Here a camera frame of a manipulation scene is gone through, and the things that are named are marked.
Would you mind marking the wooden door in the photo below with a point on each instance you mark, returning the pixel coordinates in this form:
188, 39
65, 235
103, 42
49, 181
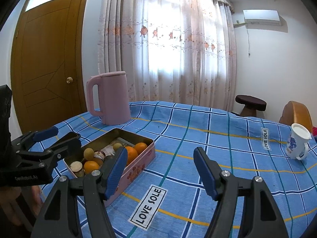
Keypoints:
47, 67

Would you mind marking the yellow-brown oval fruit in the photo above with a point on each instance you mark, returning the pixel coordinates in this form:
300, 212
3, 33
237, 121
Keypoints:
88, 153

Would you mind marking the small yellow round fruit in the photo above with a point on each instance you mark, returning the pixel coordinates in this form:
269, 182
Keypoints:
118, 146

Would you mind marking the pink electric kettle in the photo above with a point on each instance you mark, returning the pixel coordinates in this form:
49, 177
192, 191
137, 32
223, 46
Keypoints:
111, 99

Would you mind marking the wooden chair back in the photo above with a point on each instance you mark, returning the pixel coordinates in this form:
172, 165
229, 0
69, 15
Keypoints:
296, 114

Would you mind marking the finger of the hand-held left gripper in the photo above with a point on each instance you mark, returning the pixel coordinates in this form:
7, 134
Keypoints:
45, 133
64, 148

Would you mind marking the dark round stool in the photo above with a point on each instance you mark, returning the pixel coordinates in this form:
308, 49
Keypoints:
250, 103

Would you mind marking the small jar with beige lid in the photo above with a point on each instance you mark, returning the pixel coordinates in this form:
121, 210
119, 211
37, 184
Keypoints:
76, 167

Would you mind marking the rectangular metal tin box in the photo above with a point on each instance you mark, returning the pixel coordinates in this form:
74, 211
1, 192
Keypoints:
143, 163

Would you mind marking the small orange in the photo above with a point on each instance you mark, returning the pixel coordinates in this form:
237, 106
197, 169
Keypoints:
141, 147
131, 153

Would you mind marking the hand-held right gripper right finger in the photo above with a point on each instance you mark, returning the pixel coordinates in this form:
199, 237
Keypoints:
205, 171

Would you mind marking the large orange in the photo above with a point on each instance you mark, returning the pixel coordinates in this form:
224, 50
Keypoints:
90, 166

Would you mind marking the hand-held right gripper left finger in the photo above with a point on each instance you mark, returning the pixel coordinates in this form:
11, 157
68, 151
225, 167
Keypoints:
116, 171

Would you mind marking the white cup with blue flowers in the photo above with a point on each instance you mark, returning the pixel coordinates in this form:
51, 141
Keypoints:
296, 141

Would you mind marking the brass door knob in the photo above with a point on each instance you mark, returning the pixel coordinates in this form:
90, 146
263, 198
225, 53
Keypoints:
69, 80

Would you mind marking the sheer floral curtain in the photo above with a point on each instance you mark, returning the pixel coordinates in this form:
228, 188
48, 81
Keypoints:
168, 42

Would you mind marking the white wall air conditioner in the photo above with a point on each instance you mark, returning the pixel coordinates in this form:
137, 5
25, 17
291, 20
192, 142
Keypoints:
262, 17

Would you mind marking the printed paper liner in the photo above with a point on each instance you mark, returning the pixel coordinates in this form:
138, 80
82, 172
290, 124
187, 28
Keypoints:
109, 149

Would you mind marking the blue checked tablecloth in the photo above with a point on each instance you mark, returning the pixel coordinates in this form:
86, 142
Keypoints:
198, 133

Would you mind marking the person's left hand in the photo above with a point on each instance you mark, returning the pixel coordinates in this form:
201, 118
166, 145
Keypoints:
10, 203

